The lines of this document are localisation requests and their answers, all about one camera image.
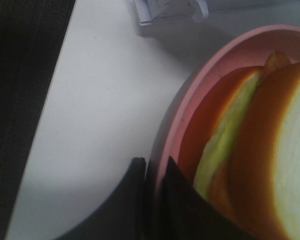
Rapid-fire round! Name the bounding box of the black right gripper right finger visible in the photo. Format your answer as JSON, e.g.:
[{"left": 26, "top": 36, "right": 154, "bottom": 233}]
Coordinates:
[{"left": 143, "top": 157, "right": 254, "bottom": 240}]

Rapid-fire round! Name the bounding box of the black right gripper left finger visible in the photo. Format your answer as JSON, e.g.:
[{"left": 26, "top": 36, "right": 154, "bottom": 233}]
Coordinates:
[{"left": 58, "top": 157, "right": 146, "bottom": 240}]

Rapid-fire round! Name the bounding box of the white bread sandwich with lettuce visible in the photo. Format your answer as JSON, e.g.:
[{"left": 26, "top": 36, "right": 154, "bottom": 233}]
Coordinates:
[{"left": 177, "top": 52, "right": 300, "bottom": 240}]

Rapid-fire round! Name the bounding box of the pink round plate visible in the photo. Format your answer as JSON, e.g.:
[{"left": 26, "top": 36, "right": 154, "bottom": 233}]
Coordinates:
[{"left": 149, "top": 23, "right": 300, "bottom": 240}]

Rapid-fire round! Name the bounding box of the white microwave door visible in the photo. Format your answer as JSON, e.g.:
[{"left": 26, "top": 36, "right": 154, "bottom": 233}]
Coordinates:
[{"left": 133, "top": 0, "right": 209, "bottom": 26}]

